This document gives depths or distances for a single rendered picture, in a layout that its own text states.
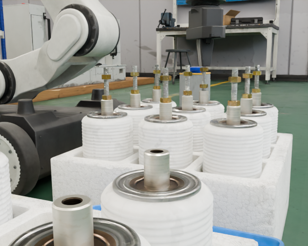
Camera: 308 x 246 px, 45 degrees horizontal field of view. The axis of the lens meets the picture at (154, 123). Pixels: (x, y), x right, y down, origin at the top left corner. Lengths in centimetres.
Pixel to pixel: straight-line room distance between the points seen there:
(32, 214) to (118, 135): 26
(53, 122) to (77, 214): 84
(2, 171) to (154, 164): 20
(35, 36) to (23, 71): 218
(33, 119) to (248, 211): 63
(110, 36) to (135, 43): 535
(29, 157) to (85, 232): 73
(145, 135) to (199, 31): 30
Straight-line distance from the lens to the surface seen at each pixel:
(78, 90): 361
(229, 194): 56
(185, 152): 62
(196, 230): 30
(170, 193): 29
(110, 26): 109
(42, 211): 47
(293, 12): 574
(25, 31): 339
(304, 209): 97
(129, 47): 649
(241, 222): 57
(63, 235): 21
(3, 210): 45
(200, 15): 83
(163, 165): 30
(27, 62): 120
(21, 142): 93
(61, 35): 105
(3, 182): 44
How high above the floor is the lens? 36
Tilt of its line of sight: 10 degrees down
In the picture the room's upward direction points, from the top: straight up
